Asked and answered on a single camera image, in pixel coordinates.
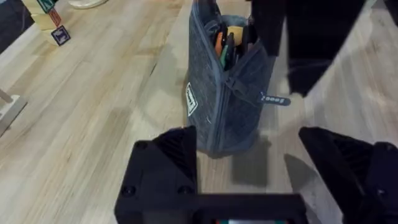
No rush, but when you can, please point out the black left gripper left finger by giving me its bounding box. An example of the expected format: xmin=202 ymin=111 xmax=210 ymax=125
xmin=114 ymin=125 xmax=200 ymax=224

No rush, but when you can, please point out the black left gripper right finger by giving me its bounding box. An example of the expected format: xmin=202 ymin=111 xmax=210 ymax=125
xmin=298 ymin=126 xmax=398 ymax=224

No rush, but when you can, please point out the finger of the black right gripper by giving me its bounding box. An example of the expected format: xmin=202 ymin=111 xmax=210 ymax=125
xmin=251 ymin=0 xmax=287 ymax=58
xmin=285 ymin=0 xmax=366 ymax=98

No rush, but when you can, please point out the blue-grey soft zip bag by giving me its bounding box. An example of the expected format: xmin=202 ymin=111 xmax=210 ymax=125
xmin=185 ymin=0 xmax=292 ymax=159

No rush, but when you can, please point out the wooden letter block stack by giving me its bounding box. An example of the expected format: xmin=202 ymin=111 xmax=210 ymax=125
xmin=21 ymin=0 xmax=72 ymax=48

